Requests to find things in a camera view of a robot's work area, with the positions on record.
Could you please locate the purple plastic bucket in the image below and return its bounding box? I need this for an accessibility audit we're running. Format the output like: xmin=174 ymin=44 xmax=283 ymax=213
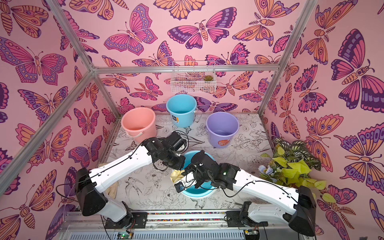
xmin=206 ymin=112 xmax=240 ymax=149

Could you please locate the green leafy potted plant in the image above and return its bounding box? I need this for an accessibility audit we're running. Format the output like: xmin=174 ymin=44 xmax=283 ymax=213
xmin=259 ymin=138 xmax=337 ymax=204

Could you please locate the white wire wall basket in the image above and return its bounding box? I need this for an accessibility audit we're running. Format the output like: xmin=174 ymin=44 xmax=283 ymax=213
xmin=169 ymin=60 xmax=217 ymax=94

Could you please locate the beige worn cloth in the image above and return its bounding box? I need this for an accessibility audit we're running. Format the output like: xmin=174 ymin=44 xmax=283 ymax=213
xmin=97 ymin=163 xmax=119 ymax=199

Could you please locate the small green succulent plant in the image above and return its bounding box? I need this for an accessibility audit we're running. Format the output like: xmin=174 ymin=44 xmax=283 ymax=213
xmin=204 ymin=76 xmax=214 ymax=82

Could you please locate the pink plastic bucket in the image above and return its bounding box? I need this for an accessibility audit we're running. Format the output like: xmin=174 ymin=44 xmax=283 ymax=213
xmin=121 ymin=107 xmax=157 ymax=144

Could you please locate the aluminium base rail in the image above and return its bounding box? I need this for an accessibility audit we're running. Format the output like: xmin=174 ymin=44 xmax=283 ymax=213
xmin=55 ymin=210 xmax=308 ymax=240

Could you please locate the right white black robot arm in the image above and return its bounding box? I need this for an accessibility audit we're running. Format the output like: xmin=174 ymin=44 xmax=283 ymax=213
xmin=174 ymin=151 xmax=317 ymax=237

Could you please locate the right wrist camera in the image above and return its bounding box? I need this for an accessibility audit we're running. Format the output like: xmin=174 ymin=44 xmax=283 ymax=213
xmin=174 ymin=180 xmax=196 ymax=193

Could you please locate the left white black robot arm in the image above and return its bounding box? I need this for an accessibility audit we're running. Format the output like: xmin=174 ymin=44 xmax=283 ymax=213
xmin=75 ymin=132 xmax=189 ymax=229

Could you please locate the blue bucket white handle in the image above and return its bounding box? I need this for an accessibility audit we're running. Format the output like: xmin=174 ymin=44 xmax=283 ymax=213
xmin=181 ymin=151 xmax=216 ymax=199

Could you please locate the yellow microfiber cloth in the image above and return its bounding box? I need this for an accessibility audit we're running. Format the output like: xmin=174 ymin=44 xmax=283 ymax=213
xmin=170 ymin=170 xmax=188 ymax=187

